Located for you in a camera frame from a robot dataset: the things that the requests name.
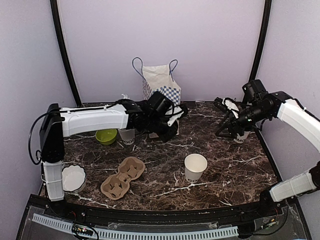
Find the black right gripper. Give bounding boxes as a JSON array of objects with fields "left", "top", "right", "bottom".
[{"left": 215, "top": 103, "right": 271, "bottom": 139}]

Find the white paper coffee cup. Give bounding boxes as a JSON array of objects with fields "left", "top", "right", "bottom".
[{"left": 184, "top": 153, "right": 208, "bottom": 183}]

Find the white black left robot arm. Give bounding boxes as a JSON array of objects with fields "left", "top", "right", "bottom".
[{"left": 29, "top": 91, "right": 188, "bottom": 218}]

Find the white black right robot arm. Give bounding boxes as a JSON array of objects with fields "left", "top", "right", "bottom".
[{"left": 213, "top": 79, "right": 320, "bottom": 217}]

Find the paper cup holding straws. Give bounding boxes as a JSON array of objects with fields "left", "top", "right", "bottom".
[{"left": 118, "top": 129, "right": 135, "bottom": 145}]

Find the white wrapped straw upright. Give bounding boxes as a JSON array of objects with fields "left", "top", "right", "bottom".
[{"left": 122, "top": 94, "right": 130, "bottom": 100}]

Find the blue checkered paper bag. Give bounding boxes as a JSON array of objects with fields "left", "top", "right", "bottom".
[{"left": 132, "top": 57, "right": 182, "bottom": 107}]

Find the green plastic bowl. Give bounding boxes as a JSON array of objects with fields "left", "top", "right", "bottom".
[{"left": 95, "top": 129, "right": 118, "bottom": 145}]

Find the brown cardboard cup carrier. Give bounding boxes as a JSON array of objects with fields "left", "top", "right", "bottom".
[{"left": 100, "top": 156, "right": 146, "bottom": 201}]

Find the white fluted ceramic dish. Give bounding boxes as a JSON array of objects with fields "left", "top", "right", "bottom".
[{"left": 62, "top": 165, "right": 87, "bottom": 194}]

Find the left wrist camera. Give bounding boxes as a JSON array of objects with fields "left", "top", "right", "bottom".
[{"left": 165, "top": 104, "right": 189, "bottom": 127}]

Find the right black frame post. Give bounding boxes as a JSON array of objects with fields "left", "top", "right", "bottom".
[{"left": 247, "top": 0, "right": 272, "bottom": 83}]

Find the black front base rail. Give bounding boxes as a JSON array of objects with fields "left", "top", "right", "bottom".
[{"left": 27, "top": 194, "right": 288, "bottom": 226}]

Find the white slotted cable duct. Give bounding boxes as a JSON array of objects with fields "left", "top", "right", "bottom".
[{"left": 31, "top": 214, "right": 240, "bottom": 240}]

